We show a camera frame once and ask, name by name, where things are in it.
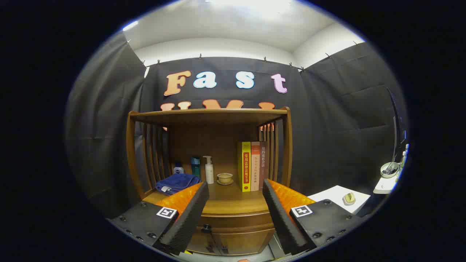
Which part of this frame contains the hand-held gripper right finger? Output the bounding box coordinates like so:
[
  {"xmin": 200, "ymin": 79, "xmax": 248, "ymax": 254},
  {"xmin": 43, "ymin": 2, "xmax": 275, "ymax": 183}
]
[{"xmin": 262, "ymin": 178, "xmax": 364, "ymax": 256}]

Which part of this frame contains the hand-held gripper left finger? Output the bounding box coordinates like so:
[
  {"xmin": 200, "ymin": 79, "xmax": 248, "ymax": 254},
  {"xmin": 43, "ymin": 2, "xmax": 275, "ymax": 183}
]
[{"xmin": 109, "ymin": 181, "xmax": 210, "ymax": 256}]

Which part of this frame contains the wooden drawer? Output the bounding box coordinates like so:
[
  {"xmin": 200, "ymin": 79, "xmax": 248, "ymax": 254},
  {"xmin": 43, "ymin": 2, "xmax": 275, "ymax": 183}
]
[{"xmin": 197, "ymin": 212, "xmax": 274, "ymax": 235}]

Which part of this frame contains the white drawer unit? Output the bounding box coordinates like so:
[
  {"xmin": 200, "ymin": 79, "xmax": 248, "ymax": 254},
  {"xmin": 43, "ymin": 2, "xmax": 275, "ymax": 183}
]
[{"xmin": 308, "ymin": 185, "xmax": 371, "ymax": 215}]

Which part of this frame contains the wooden cabinet with slatted sides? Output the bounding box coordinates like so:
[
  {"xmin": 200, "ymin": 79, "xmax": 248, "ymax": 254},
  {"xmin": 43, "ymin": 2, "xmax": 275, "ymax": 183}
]
[{"xmin": 126, "ymin": 107, "xmax": 293, "ymax": 256}]

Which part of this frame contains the blue folded towel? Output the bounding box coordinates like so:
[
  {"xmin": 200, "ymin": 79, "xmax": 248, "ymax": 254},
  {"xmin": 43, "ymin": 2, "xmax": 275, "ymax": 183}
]
[{"xmin": 155, "ymin": 174, "xmax": 201, "ymax": 196}]

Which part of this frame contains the white pump bottle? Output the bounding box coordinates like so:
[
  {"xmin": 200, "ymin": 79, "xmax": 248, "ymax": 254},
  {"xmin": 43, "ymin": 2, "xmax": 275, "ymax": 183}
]
[{"xmin": 203, "ymin": 156, "xmax": 214, "ymax": 184}]

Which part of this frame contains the orange white book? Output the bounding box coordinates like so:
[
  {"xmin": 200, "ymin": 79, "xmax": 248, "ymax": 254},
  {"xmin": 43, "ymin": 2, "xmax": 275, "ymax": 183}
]
[{"xmin": 250, "ymin": 142, "xmax": 260, "ymax": 191}]

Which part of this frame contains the brown book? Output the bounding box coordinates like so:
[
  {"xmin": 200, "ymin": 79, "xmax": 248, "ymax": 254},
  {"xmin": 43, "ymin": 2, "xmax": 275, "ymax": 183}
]
[{"xmin": 259, "ymin": 141, "xmax": 269, "ymax": 190}]

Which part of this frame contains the yellow book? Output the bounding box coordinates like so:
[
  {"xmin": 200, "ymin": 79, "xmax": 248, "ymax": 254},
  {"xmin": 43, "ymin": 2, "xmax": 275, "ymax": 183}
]
[{"xmin": 237, "ymin": 142, "xmax": 252, "ymax": 192}]

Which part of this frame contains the white desk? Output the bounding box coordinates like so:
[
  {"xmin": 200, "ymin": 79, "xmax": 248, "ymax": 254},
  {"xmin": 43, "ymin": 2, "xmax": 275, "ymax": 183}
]
[{"xmin": 373, "ymin": 176, "xmax": 399, "ymax": 194}]

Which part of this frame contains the round grey bowl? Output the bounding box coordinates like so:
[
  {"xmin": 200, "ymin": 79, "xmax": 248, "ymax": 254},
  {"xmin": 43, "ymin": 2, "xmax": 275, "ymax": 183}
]
[{"xmin": 380, "ymin": 162, "xmax": 400, "ymax": 178}]

